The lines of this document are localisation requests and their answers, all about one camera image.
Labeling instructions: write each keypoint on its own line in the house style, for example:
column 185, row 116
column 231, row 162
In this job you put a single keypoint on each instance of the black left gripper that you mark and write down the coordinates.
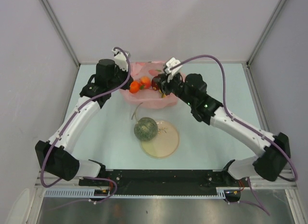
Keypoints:
column 124, row 72

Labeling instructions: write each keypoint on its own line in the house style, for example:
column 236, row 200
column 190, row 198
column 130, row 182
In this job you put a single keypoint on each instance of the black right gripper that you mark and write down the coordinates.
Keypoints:
column 164, row 85

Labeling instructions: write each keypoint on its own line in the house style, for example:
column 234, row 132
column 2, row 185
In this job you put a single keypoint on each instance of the dark red fake apple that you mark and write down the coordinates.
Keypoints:
column 156, row 83

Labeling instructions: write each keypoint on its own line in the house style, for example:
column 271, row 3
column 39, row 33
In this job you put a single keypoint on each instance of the red yellow fake peach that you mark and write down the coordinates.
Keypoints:
column 145, row 83

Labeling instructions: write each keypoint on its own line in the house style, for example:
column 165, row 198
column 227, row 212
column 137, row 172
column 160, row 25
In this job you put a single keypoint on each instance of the pink plastic bag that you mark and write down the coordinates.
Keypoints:
column 148, row 98

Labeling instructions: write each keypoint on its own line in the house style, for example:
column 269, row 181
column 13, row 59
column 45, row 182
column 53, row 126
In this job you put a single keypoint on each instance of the green netted fake melon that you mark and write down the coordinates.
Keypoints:
column 145, row 128

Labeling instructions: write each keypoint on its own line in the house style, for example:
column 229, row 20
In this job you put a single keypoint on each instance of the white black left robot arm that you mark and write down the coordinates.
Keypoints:
column 55, row 154

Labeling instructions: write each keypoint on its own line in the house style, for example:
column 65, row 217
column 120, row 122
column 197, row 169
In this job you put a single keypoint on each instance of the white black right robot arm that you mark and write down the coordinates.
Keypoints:
column 206, row 109

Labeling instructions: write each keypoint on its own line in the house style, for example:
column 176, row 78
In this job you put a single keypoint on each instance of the orange red fake tomato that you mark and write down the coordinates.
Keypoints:
column 134, row 87

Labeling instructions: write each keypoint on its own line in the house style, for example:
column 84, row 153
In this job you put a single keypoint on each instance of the cream ceramic plate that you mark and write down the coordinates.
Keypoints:
column 165, row 143

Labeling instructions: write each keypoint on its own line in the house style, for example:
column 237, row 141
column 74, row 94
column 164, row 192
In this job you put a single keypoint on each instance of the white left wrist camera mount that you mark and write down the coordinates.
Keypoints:
column 120, row 59

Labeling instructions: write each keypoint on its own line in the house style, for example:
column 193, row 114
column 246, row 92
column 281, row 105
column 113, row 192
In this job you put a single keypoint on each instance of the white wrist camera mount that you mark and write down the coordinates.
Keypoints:
column 171, row 68
column 120, row 59

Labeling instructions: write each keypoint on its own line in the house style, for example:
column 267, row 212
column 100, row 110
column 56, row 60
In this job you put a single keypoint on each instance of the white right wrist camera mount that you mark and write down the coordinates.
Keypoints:
column 171, row 68

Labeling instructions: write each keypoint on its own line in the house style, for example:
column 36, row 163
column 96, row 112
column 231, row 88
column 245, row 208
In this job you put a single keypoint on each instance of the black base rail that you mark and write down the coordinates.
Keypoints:
column 167, row 183

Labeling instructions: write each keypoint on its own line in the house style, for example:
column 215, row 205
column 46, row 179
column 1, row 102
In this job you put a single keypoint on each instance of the aluminium frame rail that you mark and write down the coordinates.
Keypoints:
column 271, row 163

